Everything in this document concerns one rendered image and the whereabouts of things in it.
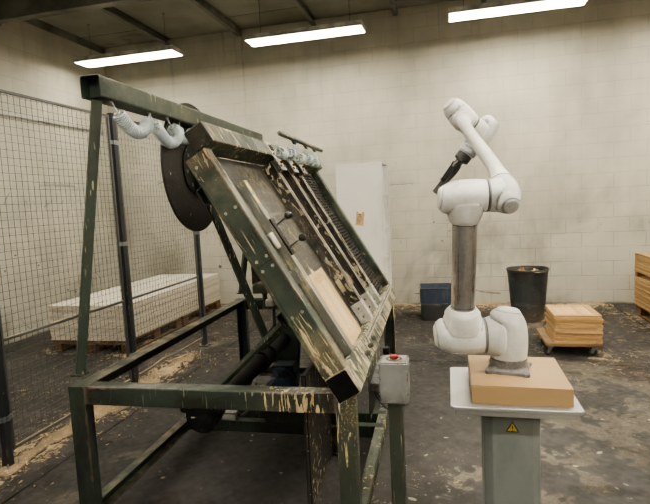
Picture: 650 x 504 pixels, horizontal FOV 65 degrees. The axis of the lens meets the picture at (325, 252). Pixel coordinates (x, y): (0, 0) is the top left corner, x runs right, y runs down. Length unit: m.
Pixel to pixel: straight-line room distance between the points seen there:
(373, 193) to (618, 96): 3.60
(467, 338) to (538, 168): 5.71
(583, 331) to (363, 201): 2.82
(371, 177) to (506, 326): 4.31
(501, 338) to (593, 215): 5.76
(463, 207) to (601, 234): 5.98
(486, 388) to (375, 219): 4.36
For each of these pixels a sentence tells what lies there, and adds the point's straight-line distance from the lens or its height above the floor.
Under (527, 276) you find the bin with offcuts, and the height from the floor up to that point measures 0.58.
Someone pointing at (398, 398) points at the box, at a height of 0.78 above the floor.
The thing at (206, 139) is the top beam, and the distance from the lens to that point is 2.26.
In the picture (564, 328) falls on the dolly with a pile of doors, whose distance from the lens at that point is 5.48.
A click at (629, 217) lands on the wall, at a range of 8.08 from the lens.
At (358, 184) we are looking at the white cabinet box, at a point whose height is 1.79.
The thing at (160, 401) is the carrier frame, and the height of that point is 0.73.
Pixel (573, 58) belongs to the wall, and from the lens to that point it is 8.09.
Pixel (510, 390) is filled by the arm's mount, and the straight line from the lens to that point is 2.26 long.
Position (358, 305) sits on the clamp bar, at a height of 1.00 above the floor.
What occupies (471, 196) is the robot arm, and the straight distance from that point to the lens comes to 2.10.
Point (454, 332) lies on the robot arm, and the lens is 2.27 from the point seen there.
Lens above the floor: 1.60
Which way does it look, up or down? 6 degrees down
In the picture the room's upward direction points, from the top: 3 degrees counter-clockwise
